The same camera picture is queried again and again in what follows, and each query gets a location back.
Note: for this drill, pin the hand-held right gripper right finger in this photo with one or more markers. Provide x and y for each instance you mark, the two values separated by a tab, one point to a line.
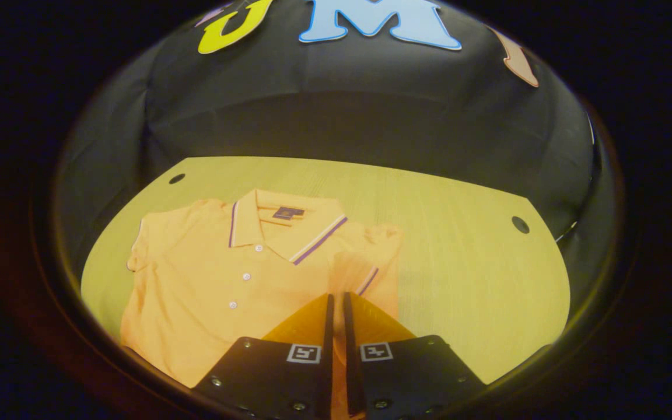
349	350

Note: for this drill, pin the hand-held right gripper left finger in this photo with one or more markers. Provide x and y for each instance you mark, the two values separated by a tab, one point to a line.
328	350

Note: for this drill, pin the orange polo T-shirt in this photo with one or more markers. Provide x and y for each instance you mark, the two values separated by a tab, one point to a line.
207	291

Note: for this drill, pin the round black table grommet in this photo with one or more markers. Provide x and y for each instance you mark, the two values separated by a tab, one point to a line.
177	178
520	224

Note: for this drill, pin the black backdrop cloth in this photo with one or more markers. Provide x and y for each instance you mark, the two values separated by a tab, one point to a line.
342	105

